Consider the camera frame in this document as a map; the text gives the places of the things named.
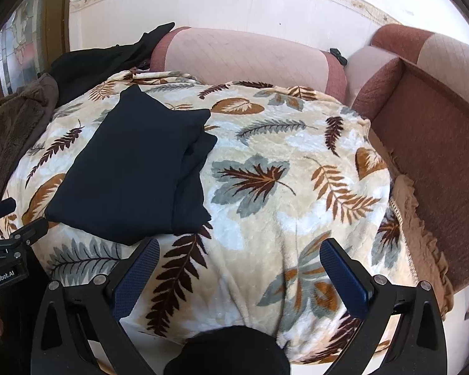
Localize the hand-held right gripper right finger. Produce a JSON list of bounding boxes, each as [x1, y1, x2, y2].
[[319, 238, 449, 375]]

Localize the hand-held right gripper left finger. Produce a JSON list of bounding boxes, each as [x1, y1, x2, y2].
[[30, 237, 162, 375]]

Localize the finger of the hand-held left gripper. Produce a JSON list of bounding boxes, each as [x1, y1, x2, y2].
[[8, 217, 50, 248], [0, 197, 17, 224]]

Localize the navy blue garment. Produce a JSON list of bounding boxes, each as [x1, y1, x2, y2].
[[44, 84, 219, 247]]

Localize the grey brown fleece cloth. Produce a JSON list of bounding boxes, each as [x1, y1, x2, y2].
[[0, 72, 60, 208]]

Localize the beige frilled sofa cover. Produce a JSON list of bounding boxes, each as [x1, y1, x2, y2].
[[388, 173, 456, 319]]

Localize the leaf print fleece blanket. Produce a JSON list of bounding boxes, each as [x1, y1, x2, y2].
[[0, 69, 420, 366]]

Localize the dark cloth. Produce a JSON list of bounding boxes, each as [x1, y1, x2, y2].
[[163, 324, 292, 375]]

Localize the black cloth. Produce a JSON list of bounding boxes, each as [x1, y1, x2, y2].
[[48, 22, 176, 107]]

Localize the brown pink quilted armchair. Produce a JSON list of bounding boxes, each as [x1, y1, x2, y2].
[[346, 22, 469, 294]]

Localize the stained glass window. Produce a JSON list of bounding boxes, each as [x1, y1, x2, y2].
[[0, 0, 50, 97]]

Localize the small black object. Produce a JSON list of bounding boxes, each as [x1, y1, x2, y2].
[[330, 47, 350, 67]]

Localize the pink brown quilted sofa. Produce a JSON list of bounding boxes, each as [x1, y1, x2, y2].
[[150, 26, 349, 107]]

